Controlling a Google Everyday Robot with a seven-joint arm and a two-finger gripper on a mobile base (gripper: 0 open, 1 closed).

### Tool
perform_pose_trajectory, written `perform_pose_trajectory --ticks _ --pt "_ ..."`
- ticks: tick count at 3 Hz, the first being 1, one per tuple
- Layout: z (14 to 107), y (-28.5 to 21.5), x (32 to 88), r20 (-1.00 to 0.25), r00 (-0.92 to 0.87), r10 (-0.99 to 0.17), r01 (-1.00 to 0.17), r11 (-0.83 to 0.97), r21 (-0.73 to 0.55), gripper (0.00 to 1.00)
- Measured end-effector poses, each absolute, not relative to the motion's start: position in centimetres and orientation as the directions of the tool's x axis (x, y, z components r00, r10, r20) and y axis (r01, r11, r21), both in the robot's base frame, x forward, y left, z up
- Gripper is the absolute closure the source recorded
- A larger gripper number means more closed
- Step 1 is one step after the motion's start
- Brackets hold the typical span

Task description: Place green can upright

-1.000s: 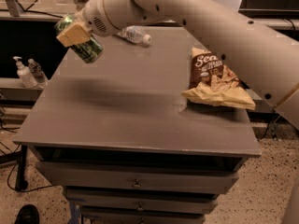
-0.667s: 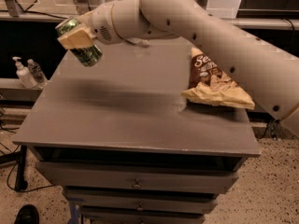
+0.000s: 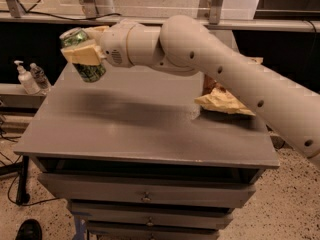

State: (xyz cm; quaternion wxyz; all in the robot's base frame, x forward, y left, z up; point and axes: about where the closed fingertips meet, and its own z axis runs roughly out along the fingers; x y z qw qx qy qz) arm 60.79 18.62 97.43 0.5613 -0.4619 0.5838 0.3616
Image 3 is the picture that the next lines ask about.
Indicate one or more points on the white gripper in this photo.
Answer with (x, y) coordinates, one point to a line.
(114, 45)

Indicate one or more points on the green soda can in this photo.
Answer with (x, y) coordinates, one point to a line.
(88, 73)

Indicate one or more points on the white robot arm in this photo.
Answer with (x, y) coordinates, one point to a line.
(183, 46)

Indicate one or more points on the small water bottle on shelf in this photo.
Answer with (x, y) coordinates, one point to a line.
(39, 76)

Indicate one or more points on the white pump dispenser bottle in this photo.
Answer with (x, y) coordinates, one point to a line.
(26, 79)

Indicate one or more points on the grey drawer cabinet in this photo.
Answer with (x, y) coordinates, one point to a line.
(101, 145)

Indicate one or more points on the sea salt chips bag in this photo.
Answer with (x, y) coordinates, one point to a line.
(216, 98)

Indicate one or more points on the top drawer knob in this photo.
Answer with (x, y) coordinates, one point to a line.
(146, 197)

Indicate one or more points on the drawer knob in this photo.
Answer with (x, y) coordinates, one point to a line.
(150, 222)
(146, 197)

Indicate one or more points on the black table leg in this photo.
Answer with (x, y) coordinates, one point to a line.
(22, 195)

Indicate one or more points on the black shoe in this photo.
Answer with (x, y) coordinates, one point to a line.
(29, 230)

